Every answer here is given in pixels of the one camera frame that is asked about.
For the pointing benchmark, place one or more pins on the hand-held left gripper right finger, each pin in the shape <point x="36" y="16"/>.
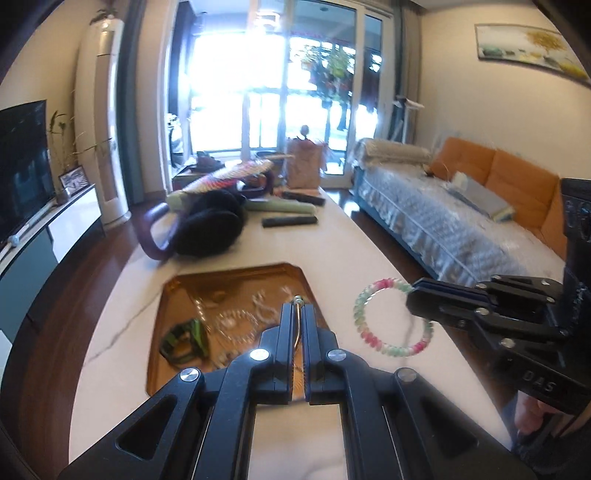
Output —
<point x="310" y="337"/>

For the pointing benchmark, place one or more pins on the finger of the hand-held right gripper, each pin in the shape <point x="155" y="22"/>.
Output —
<point x="443" y="287"/>
<point x="438" y="308"/>

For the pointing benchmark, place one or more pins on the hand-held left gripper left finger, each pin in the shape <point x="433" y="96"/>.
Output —
<point x="288" y="337"/>

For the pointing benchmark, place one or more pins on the person's right hand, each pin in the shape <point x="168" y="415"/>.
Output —
<point x="531" y="415"/>

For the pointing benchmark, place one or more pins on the orange sofa with blue cover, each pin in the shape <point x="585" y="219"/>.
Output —
<point x="425" y="217"/>

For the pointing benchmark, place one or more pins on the green black smartwatch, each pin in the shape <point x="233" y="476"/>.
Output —
<point x="184" y="344"/>

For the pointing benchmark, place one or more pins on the white tissue box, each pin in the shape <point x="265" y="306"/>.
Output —
<point x="461" y="180"/>

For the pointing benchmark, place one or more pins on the long black remote control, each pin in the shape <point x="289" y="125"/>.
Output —
<point x="291" y="221"/>

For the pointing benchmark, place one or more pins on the short black remote control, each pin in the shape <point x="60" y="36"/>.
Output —
<point x="304" y="198"/>

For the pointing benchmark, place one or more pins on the beige folded blanket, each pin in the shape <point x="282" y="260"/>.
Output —
<point x="392" y="150"/>

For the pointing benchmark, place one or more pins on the colourful woven fan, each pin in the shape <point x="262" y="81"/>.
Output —
<point x="231" y="177"/>

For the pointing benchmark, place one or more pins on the patterned paper bag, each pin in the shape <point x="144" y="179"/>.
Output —
<point x="304" y="164"/>

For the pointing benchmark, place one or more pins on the white floor lamp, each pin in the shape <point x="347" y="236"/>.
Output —
<point x="408" y="115"/>

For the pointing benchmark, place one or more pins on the balcony green plant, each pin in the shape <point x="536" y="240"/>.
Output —
<point x="330" y="74"/>

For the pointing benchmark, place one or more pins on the glass balcony door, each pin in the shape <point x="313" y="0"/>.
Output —
<point x="277" y="92"/>

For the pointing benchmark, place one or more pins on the white grey television cabinet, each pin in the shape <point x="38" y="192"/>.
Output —
<point x="60" y="230"/>

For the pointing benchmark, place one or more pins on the white slim rod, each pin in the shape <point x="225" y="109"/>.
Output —
<point x="30" y="226"/>

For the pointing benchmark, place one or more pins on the white standing air conditioner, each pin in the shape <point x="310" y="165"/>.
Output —
<point x="104" y="115"/>

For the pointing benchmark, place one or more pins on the tall thin potted plant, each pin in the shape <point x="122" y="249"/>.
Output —
<point x="64" y="138"/>

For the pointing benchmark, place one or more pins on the black flat television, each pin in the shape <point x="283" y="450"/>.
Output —
<point x="23" y="170"/>

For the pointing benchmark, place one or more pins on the framed wall painting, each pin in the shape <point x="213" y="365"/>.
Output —
<point x="521" y="48"/>

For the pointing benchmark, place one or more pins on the small photo frame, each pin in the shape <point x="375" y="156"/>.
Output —
<point x="74" y="181"/>

